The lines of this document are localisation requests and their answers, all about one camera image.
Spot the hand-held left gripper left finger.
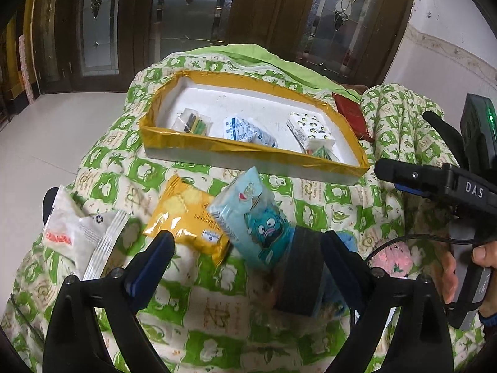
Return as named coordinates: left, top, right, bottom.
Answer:
left=43, top=231, right=175, bottom=373

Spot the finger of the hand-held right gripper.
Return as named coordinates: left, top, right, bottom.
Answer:
left=374, top=158, right=451, bottom=200

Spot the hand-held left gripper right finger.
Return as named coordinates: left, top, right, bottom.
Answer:
left=321, top=231, right=455, bottom=373

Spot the blue terry towel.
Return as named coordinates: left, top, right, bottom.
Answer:
left=318, top=231, right=360, bottom=315

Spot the pink fluffy scrunchie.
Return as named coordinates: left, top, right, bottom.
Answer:
left=375, top=241, right=414, bottom=278

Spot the yellow cracker packet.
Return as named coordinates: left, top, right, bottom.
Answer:
left=143, top=175, right=230, bottom=267

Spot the blue cartoon tissue pack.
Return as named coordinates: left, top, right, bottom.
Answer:
left=207, top=166, right=296, bottom=269

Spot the white lemon print tissue pack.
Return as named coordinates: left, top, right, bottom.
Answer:
left=286, top=111, right=335, bottom=152

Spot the clear bag of coloured sticks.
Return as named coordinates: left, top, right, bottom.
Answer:
left=171, top=108, right=213, bottom=136

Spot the white printed foil pouch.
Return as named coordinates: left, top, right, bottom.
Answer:
left=222, top=116, right=279, bottom=148

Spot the yellow-taped white cardboard box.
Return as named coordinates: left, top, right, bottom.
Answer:
left=140, top=69, right=370, bottom=186

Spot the person's right forearm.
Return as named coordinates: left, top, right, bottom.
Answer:
left=477, top=299, right=497, bottom=329

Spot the person's right hand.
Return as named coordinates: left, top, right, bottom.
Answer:
left=442, top=240, right=497, bottom=304

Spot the white red label packet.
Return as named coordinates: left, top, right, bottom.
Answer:
left=42, top=186, right=130, bottom=280

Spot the red booklet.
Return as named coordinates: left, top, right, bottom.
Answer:
left=333, top=93, right=374, bottom=140

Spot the green white printed blanket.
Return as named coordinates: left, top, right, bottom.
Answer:
left=0, top=47, right=490, bottom=373

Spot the wooden glass panel door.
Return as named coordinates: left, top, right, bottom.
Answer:
left=54, top=0, right=234, bottom=94
left=233, top=0, right=420, bottom=86

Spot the yellow leaning board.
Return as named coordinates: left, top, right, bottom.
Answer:
left=4, top=0, right=39, bottom=102

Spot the black cable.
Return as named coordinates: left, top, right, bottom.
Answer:
left=363, top=234, right=480, bottom=269
left=11, top=295, right=43, bottom=350

